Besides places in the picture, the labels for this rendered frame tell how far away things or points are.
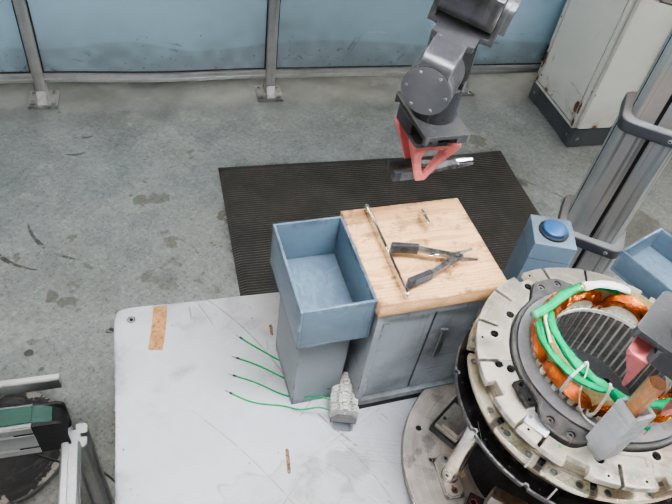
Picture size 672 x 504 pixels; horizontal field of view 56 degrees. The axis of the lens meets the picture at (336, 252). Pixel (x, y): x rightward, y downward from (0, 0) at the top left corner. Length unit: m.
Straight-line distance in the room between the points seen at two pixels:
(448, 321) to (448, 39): 0.43
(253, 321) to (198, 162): 1.61
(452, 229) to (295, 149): 1.88
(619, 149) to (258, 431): 0.77
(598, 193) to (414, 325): 0.48
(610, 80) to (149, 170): 2.02
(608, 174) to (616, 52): 1.84
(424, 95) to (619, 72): 2.44
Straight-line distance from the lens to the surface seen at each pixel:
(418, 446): 1.06
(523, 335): 0.84
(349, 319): 0.87
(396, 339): 0.95
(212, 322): 1.17
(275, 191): 2.57
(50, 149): 2.85
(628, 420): 0.73
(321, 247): 0.99
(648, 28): 3.06
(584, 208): 1.27
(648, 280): 1.08
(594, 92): 3.12
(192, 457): 1.04
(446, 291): 0.89
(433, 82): 0.70
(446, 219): 1.00
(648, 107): 1.17
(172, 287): 2.24
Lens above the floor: 1.72
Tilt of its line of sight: 46 degrees down
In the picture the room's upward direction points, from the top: 10 degrees clockwise
